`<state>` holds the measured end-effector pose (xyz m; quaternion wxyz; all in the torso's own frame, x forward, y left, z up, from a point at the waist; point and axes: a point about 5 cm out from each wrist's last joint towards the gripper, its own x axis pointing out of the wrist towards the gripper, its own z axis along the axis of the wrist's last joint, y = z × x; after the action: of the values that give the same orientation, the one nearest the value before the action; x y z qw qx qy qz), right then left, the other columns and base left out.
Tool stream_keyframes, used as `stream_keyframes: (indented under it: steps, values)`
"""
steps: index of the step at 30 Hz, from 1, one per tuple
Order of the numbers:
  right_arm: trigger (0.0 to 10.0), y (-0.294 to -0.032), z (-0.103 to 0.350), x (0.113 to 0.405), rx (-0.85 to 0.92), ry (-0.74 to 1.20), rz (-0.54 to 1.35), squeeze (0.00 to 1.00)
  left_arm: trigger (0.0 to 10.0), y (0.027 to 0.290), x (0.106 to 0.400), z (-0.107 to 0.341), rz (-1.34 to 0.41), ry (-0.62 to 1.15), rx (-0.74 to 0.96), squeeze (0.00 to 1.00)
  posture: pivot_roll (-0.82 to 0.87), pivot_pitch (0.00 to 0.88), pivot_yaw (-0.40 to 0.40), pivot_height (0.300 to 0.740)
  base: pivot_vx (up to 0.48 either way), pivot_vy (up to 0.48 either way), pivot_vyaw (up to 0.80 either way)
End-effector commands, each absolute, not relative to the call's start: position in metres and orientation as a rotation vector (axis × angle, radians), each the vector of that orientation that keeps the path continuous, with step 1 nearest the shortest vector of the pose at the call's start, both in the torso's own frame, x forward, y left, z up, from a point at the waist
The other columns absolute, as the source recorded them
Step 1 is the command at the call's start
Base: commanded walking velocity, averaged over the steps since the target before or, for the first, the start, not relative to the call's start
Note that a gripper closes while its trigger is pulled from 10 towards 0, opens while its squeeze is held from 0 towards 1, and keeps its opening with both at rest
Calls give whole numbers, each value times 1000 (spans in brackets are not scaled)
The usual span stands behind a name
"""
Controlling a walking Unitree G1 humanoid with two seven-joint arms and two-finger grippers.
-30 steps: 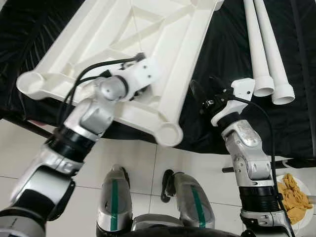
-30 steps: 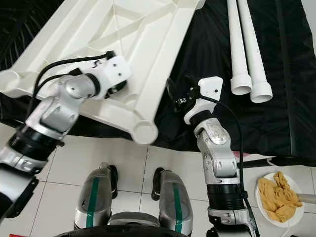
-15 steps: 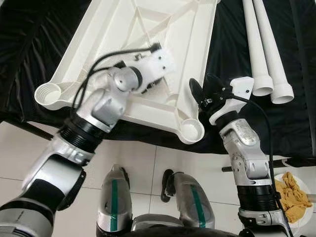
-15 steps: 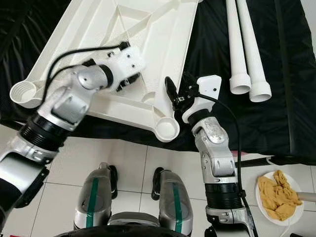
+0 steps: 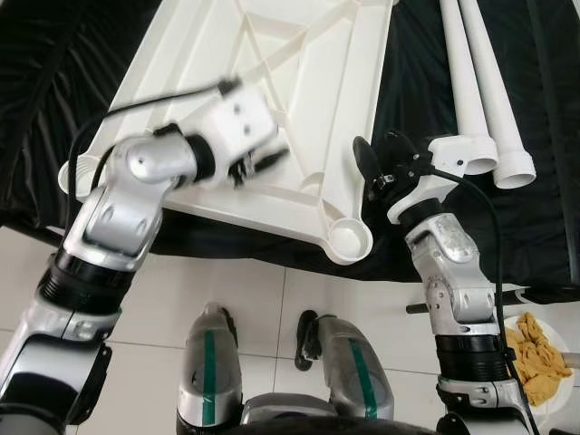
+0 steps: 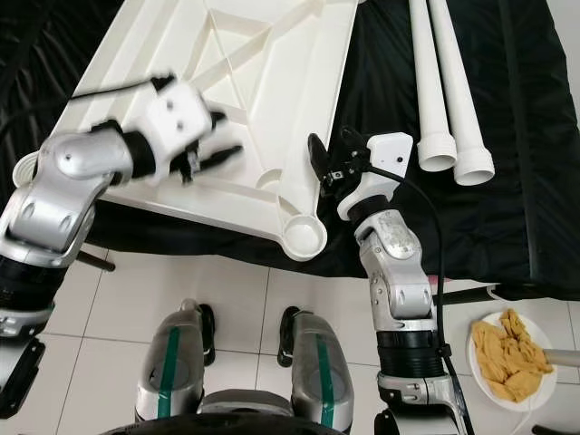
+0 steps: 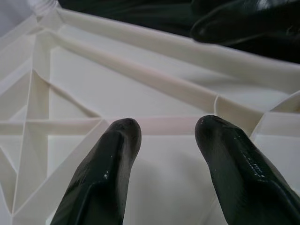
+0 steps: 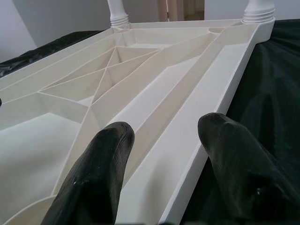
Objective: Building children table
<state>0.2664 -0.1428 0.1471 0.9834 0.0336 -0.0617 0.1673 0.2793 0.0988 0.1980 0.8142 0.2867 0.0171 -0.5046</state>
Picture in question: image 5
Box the black cloth table cover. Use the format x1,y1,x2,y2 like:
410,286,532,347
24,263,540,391
0,0,580,286

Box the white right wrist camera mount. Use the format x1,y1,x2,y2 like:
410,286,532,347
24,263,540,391
388,136,470,223

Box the silver left robot leg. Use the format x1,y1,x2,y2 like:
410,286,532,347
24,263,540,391
177,304,244,427

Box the silver right robot leg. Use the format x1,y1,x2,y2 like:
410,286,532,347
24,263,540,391
296,311,396,421

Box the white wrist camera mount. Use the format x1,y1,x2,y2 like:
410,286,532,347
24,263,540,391
190,82,282,178
388,136,470,223

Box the white plastic table top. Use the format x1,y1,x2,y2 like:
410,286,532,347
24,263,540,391
59,0,395,266

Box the yellow crumpled cloth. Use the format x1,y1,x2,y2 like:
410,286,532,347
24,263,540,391
505,313,574,406

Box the silver robot leg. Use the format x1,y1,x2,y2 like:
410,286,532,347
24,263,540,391
177,304,244,427
296,311,396,421

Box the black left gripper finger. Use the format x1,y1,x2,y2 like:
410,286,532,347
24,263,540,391
246,148,291,178

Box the black metal frame bar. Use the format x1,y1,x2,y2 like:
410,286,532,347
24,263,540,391
406,286,580,315

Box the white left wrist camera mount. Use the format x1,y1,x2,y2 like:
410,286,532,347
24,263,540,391
190,82,282,178

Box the black robot torso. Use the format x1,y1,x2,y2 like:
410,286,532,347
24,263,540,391
227,396,436,435

